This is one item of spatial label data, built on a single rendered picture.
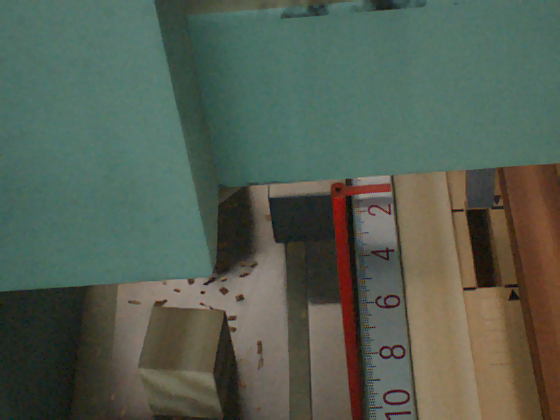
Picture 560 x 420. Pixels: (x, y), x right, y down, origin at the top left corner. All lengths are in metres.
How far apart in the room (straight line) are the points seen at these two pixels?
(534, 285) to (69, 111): 0.18
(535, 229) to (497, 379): 0.06
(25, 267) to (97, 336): 0.25
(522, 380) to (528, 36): 0.12
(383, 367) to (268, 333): 0.21
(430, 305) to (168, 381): 0.17
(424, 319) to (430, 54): 0.10
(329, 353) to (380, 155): 0.21
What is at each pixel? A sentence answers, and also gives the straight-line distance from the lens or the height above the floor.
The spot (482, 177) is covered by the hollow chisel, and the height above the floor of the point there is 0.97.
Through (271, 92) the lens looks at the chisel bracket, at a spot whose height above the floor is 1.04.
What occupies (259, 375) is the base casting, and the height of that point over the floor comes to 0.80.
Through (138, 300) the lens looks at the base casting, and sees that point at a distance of 0.61.
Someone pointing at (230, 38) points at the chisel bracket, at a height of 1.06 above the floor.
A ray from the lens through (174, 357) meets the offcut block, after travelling 0.54.
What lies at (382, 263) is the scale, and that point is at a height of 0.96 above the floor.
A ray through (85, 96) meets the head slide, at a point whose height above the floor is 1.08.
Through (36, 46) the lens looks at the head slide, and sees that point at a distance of 0.29.
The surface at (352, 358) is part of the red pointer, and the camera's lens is 0.49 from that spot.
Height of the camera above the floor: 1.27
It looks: 48 degrees down
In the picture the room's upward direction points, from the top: 8 degrees counter-clockwise
